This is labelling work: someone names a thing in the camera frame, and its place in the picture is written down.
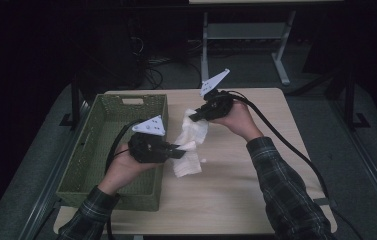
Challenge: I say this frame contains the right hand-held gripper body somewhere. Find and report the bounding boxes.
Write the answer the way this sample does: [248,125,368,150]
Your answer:
[199,68,235,120]

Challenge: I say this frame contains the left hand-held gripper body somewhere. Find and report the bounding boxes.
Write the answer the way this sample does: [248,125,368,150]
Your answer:
[127,115,177,164]

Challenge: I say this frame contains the white cloth with brown print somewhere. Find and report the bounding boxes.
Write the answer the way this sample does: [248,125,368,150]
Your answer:
[170,108,210,179]

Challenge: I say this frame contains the green woven basket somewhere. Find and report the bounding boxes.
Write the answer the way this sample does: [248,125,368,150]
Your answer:
[55,93,169,212]

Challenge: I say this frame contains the person's right hand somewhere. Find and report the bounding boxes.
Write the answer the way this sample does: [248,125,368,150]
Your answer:
[209,101,264,143]

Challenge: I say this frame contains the person's left hand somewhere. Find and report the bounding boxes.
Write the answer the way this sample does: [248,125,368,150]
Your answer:
[97,143,162,197]

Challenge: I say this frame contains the black metal stand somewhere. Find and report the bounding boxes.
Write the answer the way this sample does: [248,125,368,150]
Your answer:
[342,71,371,130]
[59,73,84,129]

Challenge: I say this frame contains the left hand-held gripper black cable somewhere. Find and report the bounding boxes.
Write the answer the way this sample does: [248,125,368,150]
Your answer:
[104,119,147,240]

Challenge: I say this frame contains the black floor cables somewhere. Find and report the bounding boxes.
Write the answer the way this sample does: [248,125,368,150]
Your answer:
[127,16,204,89]

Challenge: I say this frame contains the white metal table frame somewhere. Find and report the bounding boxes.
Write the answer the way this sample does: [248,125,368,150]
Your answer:
[188,0,344,87]

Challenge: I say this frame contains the aluminium rail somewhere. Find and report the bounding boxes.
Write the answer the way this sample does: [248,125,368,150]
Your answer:
[17,99,92,240]
[329,99,377,231]

